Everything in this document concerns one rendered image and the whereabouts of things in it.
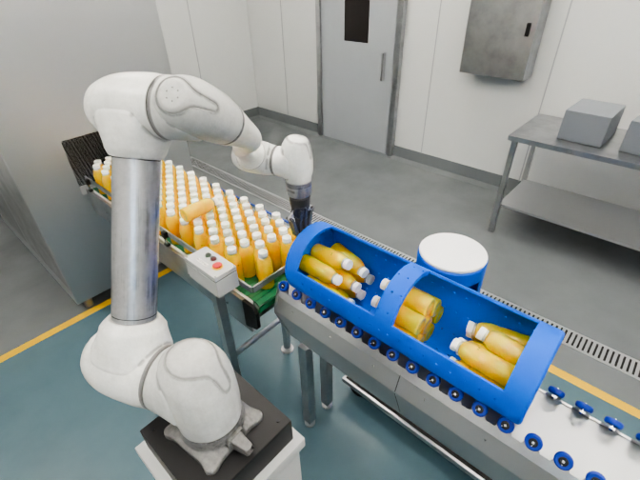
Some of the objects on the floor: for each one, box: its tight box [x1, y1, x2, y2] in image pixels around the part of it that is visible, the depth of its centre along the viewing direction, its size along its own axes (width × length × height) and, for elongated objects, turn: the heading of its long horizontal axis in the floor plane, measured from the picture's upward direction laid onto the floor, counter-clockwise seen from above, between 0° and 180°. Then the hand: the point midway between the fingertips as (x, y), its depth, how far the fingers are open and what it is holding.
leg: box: [320, 357, 332, 410], centre depth 205 cm, size 6×6×63 cm
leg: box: [298, 343, 316, 428], centre depth 197 cm, size 6×6×63 cm
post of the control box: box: [210, 292, 242, 376], centre depth 188 cm, size 4×4×100 cm
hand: (302, 240), depth 153 cm, fingers closed, pressing on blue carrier
